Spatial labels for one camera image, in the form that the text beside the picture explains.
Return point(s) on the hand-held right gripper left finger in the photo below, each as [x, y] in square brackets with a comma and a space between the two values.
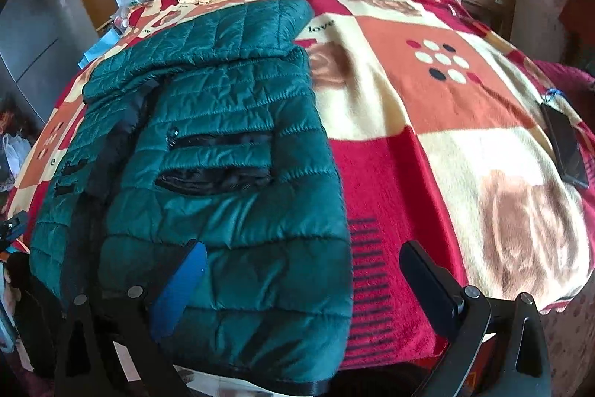
[179, 291]

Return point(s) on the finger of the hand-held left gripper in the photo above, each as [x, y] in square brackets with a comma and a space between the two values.
[16, 222]

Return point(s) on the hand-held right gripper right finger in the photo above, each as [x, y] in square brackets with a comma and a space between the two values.
[430, 290]

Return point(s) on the teal quilted puffer jacket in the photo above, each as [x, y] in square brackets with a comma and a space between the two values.
[232, 146]

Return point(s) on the white plastic bag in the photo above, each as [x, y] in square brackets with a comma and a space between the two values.
[14, 150]

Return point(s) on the red orange printed blanket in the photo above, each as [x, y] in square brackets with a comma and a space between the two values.
[441, 146]

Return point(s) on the pink dotted bed sheet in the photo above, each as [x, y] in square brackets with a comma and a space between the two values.
[571, 332]

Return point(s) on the grey refrigerator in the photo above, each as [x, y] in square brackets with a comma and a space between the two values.
[37, 29]

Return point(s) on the light blue cloth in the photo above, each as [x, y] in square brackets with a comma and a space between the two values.
[100, 46]

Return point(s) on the black smartphone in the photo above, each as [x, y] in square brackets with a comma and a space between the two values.
[565, 146]

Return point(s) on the maroon cushion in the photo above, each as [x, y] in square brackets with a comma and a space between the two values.
[571, 76]

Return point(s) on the hanging dark red cloth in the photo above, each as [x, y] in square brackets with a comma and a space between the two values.
[574, 20]

